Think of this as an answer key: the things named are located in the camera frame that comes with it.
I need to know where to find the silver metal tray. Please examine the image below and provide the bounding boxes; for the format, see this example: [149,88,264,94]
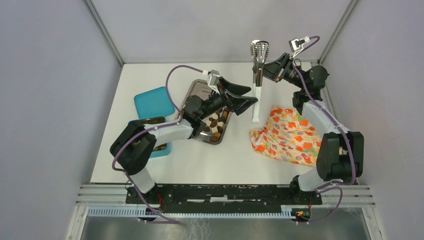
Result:
[180,79,232,144]

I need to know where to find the white slotted cable duct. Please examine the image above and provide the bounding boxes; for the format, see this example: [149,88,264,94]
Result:
[86,204,299,220]

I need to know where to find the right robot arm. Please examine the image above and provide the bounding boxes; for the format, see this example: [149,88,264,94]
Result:
[249,54,364,204]

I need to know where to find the pile of assorted chocolates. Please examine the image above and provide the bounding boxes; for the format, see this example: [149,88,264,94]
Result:
[199,108,231,145]

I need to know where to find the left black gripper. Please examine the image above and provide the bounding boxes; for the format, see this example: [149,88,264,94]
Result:
[198,76,258,121]

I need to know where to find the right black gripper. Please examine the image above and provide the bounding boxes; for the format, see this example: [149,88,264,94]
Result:
[253,52,307,90]

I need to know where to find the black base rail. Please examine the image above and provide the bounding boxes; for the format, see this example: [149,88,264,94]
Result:
[143,184,323,214]

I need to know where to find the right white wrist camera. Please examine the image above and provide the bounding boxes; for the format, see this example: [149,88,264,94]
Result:
[288,36,311,58]

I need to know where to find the floral cloth bag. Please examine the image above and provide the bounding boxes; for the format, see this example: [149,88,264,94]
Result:
[249,105,322,167]

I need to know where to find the teal box lid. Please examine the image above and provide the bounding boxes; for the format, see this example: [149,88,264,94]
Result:
[133,86,176,119]

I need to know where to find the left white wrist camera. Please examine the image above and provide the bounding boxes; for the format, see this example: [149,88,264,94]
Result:
[202,70,221,94]

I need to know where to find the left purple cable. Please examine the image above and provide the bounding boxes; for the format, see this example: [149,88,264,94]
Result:
[111,64,184,225]

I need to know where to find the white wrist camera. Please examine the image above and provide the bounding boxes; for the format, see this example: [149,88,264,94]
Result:
[288,36,311,58]
[202,70,221,94]

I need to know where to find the teal chocolate box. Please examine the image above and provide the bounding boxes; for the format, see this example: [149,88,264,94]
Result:
[127,116,171,158]

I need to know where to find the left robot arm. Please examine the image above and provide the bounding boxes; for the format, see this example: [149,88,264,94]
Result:
[109,76,258,204]

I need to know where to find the metal serving tongs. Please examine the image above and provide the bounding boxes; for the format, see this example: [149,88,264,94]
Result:
[250,40,269,123]

